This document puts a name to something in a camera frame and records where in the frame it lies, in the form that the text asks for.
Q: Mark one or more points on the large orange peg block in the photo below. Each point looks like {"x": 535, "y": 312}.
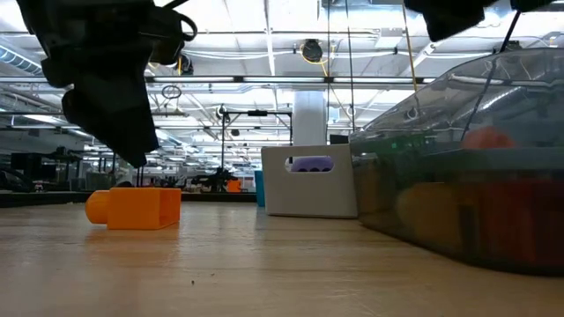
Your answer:
{"x": 136, "y": 209}

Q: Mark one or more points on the white square pillar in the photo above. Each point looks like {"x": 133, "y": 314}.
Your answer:
{"x": 309, "y": 119}

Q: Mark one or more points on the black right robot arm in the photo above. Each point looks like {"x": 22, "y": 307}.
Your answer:
{"x": 533, "y": 4}

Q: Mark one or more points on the white plastic bin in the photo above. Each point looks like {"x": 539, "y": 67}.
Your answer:
{"x": 308, "y": 198}

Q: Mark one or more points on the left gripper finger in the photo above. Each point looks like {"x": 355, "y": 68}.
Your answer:
{"x": 114, "y": 119}

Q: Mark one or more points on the black perforated computer case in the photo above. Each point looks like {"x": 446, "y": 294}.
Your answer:
{"x": 338, "y": 139}

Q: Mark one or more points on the teal plastic bin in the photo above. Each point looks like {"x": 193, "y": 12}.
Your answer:
{"x": 260, "y": 189}

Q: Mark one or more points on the grey translucent plastic bin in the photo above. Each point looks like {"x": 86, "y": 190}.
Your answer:
{"x": 529, "y": 110}

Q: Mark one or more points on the distant dark workstations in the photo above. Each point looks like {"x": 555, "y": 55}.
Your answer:
{"x": 26, "y": 167}

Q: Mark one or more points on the distant black rig frame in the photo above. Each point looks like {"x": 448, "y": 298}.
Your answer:
{"x": 257, "y": 113}

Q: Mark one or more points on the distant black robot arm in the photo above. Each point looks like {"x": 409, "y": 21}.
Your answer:
{"x": 213, "y": 180}

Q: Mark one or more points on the large green peg block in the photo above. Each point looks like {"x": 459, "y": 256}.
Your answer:
{"x": 396, "y": 144}

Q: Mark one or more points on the distant orange box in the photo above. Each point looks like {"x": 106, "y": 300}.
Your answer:
{"x": 234, "y": 185}

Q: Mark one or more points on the red toy brick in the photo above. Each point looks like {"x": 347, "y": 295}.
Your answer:
{"x": 524, "y": 220}

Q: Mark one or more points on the orange toy brick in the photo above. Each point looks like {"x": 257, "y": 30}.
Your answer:
{"x": 487, "y": 138}

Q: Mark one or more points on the yellow toy brick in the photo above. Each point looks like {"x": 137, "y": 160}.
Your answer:
{"x": 425, "y": 211}

